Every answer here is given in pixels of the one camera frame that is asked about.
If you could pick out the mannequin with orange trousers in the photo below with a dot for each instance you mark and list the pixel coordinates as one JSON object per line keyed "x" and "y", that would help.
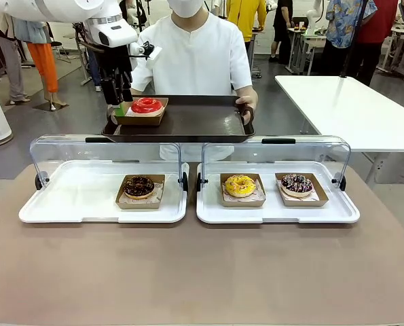
{"x": 47, "y": 64}

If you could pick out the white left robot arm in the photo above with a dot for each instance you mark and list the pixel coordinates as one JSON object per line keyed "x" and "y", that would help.
{"x": 52, "y": 6}

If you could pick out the clear plastic display lid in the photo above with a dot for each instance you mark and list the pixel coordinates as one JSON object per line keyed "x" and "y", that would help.
{"x": 290, "y": 153}
{"x": 103, "y": 151}

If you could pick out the person in white shirt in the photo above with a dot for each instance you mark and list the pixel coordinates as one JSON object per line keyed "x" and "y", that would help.
{"x": 195, "y": 57}

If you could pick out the white plastic display tray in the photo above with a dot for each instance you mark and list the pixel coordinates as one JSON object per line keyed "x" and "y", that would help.
{"x": 208, "y": 203}
{"x": 69, "y": 197}

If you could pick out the person's left forearm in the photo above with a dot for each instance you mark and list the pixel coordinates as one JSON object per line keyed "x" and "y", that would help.
{"x": 245, "y": 92}

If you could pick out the white face mask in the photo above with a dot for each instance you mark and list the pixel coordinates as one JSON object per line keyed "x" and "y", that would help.
{"x": 186, "y": 7}

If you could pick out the person in blue jeans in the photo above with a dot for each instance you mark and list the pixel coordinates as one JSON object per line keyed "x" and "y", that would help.
{"x": 93, "y": 71}

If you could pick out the black stand pole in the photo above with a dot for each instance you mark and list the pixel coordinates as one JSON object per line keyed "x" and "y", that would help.
{"x": 352, "y": 44}

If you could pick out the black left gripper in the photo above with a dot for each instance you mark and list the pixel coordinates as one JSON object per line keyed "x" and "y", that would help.
{"x": 115, "y": 62}

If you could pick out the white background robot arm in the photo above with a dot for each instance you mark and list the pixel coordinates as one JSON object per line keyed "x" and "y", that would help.
{"x": 312, "y": 17}

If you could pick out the black lid hinge knob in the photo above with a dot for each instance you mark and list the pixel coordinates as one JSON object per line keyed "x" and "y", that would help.
{"x": 38, "y": 181}
{"x": 185, "y": 181}
{"x": 341, "y": 182}
{"x": 199, "y": 181}

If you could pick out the yellow glazed sprinkle donut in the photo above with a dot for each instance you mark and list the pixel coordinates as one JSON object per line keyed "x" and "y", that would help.
{"x": 232, "y": 188}

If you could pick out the red glazed donut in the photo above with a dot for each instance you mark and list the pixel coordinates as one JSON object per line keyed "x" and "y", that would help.
{"x": 140, "y": 108}
{"x": 140, "y": 120}

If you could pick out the grey table leg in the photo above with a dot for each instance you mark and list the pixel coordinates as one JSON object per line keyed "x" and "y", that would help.
{"x": 378, "y": 166}

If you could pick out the chocolate donut with nuts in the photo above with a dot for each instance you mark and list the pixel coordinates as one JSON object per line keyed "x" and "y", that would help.
{"x": 133, "y": 192}

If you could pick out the person in blue floral shirt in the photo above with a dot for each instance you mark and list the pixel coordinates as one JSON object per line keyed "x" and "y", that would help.
{"x": 341, "y": 20}

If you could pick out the dark brown serving tray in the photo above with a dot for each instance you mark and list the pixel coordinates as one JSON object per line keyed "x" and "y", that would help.
{"x": 195, "y": 122}

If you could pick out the grey background desk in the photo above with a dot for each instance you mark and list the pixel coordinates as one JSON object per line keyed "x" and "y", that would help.
{"x": 312, "y": 35}

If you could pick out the person in yellow shirt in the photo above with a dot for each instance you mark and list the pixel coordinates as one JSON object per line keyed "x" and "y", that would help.
{"x": 245, "y": 17}

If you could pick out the person's right forearm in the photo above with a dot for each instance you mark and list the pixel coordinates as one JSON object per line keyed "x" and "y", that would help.
{"x": 136, "y": 91}

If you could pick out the person in red shirt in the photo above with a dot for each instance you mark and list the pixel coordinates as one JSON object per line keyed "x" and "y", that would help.
{"x": 381, "y": 23}

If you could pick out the black office chair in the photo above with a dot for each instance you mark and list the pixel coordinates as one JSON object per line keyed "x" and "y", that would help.
{"x": 57, "y": 43}

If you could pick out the mannequin with grey trousers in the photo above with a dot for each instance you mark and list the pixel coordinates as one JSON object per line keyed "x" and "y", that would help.
{"x": 13, "y": 64}

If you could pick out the person in black clothes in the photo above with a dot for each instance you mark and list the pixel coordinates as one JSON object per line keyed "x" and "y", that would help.
{"x": 283, "y": 30}

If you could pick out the person's left hand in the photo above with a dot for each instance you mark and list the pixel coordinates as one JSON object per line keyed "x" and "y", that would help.
{"x": 247, "y": 103}

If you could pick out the printed white paper liner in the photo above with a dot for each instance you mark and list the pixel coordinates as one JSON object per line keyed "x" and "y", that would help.
{"x": 128, "y": 113}
{"x": 260, "y": 195}
{"x": 158, "y": 190}
{"x": 283, "y": 196}

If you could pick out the sprinkled chocolate donut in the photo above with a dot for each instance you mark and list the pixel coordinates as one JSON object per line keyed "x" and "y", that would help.
{"x": 303, "y": 203}

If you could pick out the dark striped sprinkle donut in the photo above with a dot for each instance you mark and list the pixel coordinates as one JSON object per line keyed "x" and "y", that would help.
{"x": 290, "y": 185}

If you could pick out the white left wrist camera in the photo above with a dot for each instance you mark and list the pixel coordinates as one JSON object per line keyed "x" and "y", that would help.
{"x": 152, "y": 56}

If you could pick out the white rectangular table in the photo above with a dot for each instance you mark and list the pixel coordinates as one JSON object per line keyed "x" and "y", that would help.
{"x": 341, "y": 108}

